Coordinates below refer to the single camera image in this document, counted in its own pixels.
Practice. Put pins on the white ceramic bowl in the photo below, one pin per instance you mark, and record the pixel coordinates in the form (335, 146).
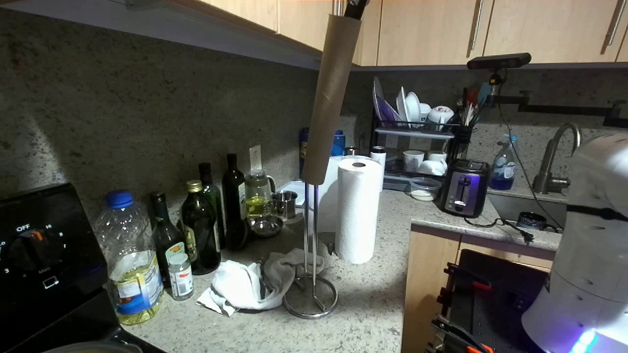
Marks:
(441, 115)

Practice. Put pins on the dark bottle white label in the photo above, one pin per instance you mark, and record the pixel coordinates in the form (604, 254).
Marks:
(233, 190)

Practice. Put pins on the black orange clamp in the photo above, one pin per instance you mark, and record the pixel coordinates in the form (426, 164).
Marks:
(461, 286)

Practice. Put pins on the blue lidded jar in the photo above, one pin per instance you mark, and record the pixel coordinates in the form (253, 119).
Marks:
(337, 144)

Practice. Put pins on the white ceramic mug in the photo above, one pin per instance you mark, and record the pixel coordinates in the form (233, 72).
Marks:
(412, 160)
(433, 166)

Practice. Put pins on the metal paper towel holder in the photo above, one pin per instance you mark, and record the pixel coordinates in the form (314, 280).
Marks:
(310, 297)

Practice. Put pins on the small spice jar white lid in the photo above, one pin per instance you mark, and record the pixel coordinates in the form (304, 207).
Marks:
(178, 278)

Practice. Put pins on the black stereo camera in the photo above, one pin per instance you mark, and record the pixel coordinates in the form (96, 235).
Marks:
(498, 62)

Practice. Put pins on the slim green glass bottle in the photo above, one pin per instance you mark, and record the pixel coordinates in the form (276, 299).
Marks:
(212, 197)

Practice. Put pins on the white plate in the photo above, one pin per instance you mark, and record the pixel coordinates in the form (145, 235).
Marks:
(408, 109)

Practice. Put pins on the small steel strainer bowl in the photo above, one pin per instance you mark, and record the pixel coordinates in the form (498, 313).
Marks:
(265, 227)

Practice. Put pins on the steel kitchen faucet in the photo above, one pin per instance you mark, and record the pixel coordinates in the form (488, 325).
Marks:
(545, 174)

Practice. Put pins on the black toaster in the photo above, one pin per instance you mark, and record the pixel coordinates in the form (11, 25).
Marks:
(463, 190)

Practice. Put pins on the blue dish soap bottle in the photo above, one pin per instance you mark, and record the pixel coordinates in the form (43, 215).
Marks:
(502, 172)

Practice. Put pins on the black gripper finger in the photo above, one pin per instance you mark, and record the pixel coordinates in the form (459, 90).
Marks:
(355, 9)

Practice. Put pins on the black utensil holder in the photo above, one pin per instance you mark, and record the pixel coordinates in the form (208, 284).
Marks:
(465, 129)

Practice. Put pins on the wooden lower cabinet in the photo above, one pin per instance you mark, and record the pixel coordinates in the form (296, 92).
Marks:
(424, 288)

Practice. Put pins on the black electric stove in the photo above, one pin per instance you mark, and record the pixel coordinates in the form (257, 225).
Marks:
(45, 276)

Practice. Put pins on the blue canister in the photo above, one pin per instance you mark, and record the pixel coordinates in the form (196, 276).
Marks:
(302, 148)

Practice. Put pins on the plastic oil bottle blue cap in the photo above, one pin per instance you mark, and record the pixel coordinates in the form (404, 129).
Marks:
(129, 262)

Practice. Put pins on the wooden upper cabinets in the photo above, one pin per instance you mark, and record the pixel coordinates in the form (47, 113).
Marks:
(535, 27)

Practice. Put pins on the black dish rack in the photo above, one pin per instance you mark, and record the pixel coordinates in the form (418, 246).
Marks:
(418, 135)

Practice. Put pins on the olive oil bottle gold cap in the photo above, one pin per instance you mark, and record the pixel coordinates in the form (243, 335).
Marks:
(198, 229)

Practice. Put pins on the glass cruet with yellow oil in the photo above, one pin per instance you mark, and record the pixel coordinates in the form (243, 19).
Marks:
(257, 197)

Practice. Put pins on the white wall outlet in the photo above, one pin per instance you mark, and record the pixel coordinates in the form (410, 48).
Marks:
(255, 160)

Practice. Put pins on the brown cardboard paper roll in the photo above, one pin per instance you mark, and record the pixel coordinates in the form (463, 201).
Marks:
(329, 99)

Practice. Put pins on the small dark glass bottle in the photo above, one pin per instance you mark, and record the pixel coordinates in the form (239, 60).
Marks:
(163, 239)

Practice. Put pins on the white paper towel roll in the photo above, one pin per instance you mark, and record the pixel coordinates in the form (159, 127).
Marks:
(357, 209)

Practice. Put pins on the crumpled white cloth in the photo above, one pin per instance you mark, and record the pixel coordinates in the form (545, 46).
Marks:
(245, 286)

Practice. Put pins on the white plastic bottle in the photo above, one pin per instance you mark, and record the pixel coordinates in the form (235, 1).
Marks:
(376, 164)

